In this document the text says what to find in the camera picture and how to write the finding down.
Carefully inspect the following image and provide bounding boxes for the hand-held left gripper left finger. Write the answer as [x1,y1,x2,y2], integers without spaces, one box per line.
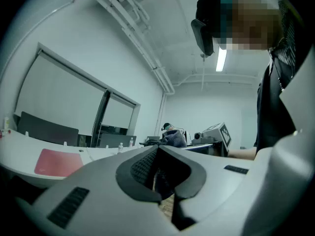
[16,145,179,236]

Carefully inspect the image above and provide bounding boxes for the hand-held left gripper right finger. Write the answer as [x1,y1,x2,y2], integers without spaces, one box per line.
[158,145,257,231]

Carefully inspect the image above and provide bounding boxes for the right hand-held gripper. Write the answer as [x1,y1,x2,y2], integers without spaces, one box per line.
[186,121,233,157]

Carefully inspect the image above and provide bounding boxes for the pink table mat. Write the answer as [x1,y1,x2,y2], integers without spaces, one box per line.
[34,148,84,178]

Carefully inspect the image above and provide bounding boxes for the person's right forearm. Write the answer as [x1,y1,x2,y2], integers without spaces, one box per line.
[228,147,258,161]

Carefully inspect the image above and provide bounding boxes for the person in black shirt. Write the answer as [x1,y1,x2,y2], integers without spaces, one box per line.
[254,0,305,154]

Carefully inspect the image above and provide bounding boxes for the narrow white roller blind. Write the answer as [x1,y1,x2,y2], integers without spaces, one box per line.
[102,92,136,130]

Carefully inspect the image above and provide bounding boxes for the long ceiling light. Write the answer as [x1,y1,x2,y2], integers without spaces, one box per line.
[216,47,227,72]

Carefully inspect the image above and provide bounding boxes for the large white roller blind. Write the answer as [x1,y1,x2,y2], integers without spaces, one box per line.
[14,50,107,137]

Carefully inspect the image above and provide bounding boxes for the person's head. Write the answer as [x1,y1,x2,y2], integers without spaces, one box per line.
[220,0,283,51]

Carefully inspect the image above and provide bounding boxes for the white ceiling pipes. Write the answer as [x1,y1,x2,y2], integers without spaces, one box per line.
[93,0,176,95]

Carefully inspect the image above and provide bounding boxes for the black window frame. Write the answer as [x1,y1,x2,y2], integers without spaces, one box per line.
[90,89,112,148]

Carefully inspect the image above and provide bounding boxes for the black head-worn camera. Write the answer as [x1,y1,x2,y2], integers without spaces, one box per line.
[191,18,215,57]

